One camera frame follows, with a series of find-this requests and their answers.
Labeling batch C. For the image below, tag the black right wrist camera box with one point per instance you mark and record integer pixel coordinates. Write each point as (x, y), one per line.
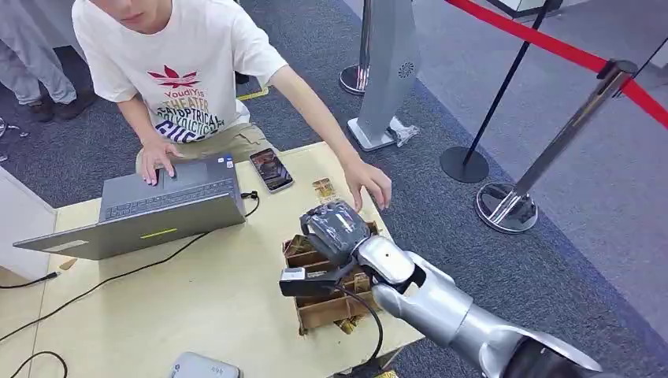
(308, 282)

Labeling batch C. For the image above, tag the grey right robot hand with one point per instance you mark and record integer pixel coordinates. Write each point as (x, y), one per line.
(334, 232)

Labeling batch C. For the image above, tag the person's right hand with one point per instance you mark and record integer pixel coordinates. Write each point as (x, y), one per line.
(156, 159)

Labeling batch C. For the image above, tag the grey floor stand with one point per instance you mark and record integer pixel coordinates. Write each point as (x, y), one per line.
(389, 68)

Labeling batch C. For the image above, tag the chrome stanchion with belt head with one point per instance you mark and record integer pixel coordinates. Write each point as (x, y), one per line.
(553, 146)

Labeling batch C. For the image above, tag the grey laptop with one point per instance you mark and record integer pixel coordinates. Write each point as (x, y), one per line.
(172, 219)

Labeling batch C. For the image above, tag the person's left hand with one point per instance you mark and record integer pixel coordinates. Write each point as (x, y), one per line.
(368, 182)

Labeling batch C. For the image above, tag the red barrier belt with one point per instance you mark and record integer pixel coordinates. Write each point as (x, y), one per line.
(548, 44)

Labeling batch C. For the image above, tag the white cabinet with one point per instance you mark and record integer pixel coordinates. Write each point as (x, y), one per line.
(23, 224)

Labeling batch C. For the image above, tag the black stanchion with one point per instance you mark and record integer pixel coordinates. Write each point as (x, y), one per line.
(496, 104)

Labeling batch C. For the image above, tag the pale grey rounded box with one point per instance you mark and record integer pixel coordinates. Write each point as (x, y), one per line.
(203, 367)

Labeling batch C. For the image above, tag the black smartphone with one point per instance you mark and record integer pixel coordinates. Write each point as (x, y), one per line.
(271, 170)

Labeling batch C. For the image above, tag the white device with black base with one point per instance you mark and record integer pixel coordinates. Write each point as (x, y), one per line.
(522, 5)

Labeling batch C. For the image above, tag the crumpled clear plastic wrap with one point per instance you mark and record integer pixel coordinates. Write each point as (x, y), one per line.
(404, 131)

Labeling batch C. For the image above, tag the thin black pole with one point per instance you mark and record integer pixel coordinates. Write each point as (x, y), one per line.
(644, 65)

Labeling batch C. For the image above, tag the person in white shirt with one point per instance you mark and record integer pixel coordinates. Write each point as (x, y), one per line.
(182, 73)

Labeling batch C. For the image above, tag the wooden compartment card box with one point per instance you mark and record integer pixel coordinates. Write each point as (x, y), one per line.
(323, 308)

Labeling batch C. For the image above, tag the small wooden chip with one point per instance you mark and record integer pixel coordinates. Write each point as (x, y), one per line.
(68, 264)

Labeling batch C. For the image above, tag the standing person in grey trousers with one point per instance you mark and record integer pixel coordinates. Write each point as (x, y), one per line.
(31, 57)

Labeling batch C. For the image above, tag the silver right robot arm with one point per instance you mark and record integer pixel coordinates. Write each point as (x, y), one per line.
(443, 308)

